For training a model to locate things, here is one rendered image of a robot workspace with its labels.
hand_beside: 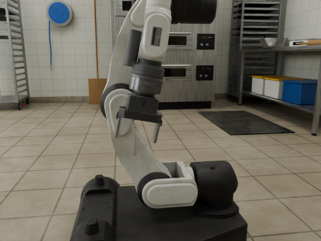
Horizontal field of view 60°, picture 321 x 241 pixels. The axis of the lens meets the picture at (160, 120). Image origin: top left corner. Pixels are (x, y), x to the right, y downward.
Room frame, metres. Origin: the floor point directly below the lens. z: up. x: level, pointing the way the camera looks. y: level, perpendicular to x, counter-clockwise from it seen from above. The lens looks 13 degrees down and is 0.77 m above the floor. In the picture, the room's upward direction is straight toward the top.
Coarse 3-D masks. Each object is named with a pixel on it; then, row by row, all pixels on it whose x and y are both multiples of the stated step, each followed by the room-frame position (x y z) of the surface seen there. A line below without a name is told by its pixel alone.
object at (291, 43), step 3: (300, 39) 3.38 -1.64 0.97; (303, 39) 3.33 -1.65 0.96; (306, 39) 3.29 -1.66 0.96; (309, 39) 3.25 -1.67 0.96; (312, 39) 3.20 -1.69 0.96; (315, 39) 3.21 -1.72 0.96; (318, 39) 3.22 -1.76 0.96; (291, 42) 3.42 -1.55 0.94; (294, 42) 3.37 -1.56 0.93; (297, 42) 3.32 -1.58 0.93; (300, 42) 3.27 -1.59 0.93; (291, 45) 3.41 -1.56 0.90; (294, 45) 3.37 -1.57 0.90; (297, 45) 3.32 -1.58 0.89; (300, 45) 3.27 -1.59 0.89; (303, 45) 3.23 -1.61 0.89
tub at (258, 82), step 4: (252, 76) 4.29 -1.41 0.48; (256, 76) 4.17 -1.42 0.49; (260, 76) 4.15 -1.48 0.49; (264, 76) 4.15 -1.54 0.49; (268, 76) 4.15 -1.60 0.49; (272, 76) 4.15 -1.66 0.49; (276, 76) 4.15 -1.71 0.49; (280, 76) 4.15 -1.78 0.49; (284, 76) 4.15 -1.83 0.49; (252, 80) 4.31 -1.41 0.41; (256, 80) 4.18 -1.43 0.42; (260, 80) 4.04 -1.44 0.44; (264, 80) 3.98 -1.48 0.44; (252, 84) 4.30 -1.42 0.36; (256, 84) 4.17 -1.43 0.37; (260, 84) 4.03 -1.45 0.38; (264, 84) 3.98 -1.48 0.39; (252, 88) 4.29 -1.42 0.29; (256, 88) 4.16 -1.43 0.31; (260, 88) 4.02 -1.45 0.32; (264, 88) 3.98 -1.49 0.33; (256, 92) 4.15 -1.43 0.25; (260, 92) 4.01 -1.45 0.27
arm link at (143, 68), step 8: (136, 32) 0.75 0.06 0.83; (128, 40) 0.76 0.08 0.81; (136, 40) 0.75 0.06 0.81; (128, 48) 0.75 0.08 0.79; (136, 48) 0.75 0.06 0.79; (128, 56) 0.75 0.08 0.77; (136, 56) 0.76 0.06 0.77; (144, 56) 0.74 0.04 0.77; (128, 64) 0.75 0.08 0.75; (136, 64) 0.74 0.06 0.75; (144, 64) 0.73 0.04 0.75; (152, 64) 0.74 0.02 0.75; (160, 64) 0.76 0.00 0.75; (136, 72) 0.74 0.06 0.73; (144, 72) 0.73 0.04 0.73; (152, 72) 0.73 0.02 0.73; (160, 72) 0.74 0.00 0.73
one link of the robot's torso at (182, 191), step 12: (168, 168) 1.10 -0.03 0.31; (180, 168) 1.03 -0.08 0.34; (192, 168) 1.02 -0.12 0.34; (156, 180) 0.92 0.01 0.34; (168, 180) 0.93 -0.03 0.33; (180, 180) 0.93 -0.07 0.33; (192, 180) 0.94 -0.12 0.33; (144, 192) 0.91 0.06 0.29; (156, 192) 0.91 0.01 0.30; (168, 192) 0.92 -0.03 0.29; (180, 192) 0.92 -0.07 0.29; (192, 192) 0.93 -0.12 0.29; (156, 204) 0.91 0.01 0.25; (168, 204) 0.92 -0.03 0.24; (180, 204) 0.93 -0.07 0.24; (192, 204) 0.94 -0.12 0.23
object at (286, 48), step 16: (272, 48) 3.53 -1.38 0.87; (288, 48) 3.20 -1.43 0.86; (304, 48) 2.92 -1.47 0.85; (320, 48) 2.69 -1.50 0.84; (320, 64) 2.71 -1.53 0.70; (240, 80) 4.46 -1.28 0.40; (320, 80) 2.68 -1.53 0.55; (240, 96) 4.46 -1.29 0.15; (256, 96) 3.97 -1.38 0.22; (320, 96) 2.68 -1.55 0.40; (320, 112) 2.72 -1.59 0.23
